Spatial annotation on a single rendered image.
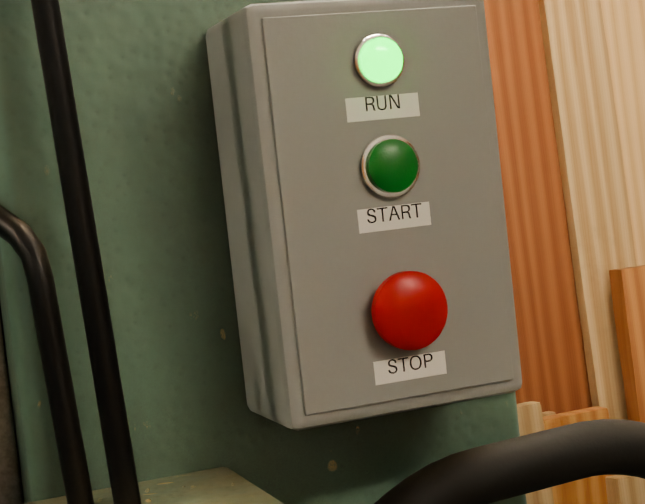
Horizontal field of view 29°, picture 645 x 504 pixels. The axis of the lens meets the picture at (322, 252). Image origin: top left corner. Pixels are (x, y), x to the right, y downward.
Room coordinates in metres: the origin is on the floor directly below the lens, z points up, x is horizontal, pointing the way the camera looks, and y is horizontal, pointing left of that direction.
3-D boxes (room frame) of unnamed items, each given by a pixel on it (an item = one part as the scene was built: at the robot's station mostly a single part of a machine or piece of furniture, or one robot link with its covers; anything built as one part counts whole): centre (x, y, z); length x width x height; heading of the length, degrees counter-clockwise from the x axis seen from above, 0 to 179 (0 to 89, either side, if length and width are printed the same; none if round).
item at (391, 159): (0.47, -0.03, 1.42); 0.02 x 0.01 x 0.02; 110
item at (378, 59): (0.47, -0.03, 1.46); 0.02 x 0.01 x 0.02; 110
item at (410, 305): (0.47, -0.03, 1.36); 0.03 x 0.01 x 0.03; 110
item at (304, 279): (0.51, -0.02, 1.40); 0.10 x 0.06 x 0.16; 110
